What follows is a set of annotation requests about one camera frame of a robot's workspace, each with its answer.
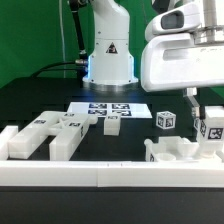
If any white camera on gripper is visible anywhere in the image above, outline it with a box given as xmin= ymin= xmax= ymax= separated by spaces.
xmin=145 ymin=2 xmax=201 ymax=41

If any white tagged cube nut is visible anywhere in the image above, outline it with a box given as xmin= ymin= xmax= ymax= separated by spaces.
xmin=194 ymin=118 xmax=200 ymax=131
xmin=156 ymin=111 xmax=176 ymax=130

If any white chair seat part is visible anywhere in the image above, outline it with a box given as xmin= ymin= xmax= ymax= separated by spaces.
xmin=144 ymin=136 xmax=224 ymax=163

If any white chair back part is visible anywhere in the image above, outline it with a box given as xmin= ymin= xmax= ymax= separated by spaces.
xmin=8 ymin=111 xmax=98 ymax=161

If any thin white cable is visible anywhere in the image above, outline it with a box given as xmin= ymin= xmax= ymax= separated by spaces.
xmin=58 ymin=0 xmax=67 ymax=78

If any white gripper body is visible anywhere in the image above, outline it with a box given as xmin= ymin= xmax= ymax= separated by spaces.
xmin=141 ymin=33 xmax=224 ymax=92

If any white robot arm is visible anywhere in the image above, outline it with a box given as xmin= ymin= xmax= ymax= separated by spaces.
xmin=83 ymin=0 xmax=224 ymax=119

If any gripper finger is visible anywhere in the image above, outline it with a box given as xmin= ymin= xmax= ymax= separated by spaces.
xmin=183 ymin=87 xmax=200 ymax=118

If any white marker sheet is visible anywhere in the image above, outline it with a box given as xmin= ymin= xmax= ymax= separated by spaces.
xmin=67 ymin=102 xmax=152 ymax=119

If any white U-shaped fence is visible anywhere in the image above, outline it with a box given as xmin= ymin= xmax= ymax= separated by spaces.
xmin=0 ymin=126 xmax=224 ymax=188

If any black cable hose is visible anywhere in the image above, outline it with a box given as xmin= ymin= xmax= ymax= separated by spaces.
xmin=31 ymin=0 xmax=90 ymax=78

